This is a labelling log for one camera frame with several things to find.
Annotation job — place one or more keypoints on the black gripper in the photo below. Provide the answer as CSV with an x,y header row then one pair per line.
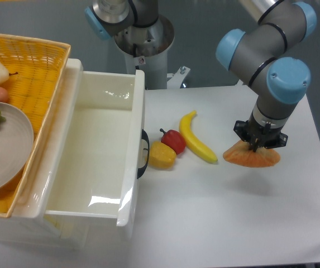
x,y
256,135

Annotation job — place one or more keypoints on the orange triangle bread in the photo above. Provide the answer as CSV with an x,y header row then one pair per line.
x,y
241,154

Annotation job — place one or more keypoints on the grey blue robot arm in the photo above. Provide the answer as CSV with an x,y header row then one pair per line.
x,y
257,58

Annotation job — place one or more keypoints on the open upper white drawer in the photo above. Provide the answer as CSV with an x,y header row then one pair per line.
x,y
102,157

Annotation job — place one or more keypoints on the yellow toy banana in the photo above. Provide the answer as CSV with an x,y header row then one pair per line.
x,y
193,143

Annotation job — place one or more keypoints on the red toy bell pepper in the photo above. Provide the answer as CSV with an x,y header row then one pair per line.
x,y
174,140

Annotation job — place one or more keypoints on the yellow toy bell pepper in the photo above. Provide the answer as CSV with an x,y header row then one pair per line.
x,y
161,156

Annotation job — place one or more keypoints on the yellow wicker basket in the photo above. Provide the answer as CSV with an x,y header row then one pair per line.
x,y
40,65

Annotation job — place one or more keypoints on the grey round plate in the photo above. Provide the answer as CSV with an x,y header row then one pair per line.
x,y
16,142

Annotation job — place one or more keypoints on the white metal table bracket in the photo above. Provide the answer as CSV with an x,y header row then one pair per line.
x,y
177,80

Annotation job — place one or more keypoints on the black drawer handle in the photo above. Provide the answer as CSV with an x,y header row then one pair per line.
x,y
145,148

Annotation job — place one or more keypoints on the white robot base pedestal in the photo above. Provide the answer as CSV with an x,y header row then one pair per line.
x,y
146,49

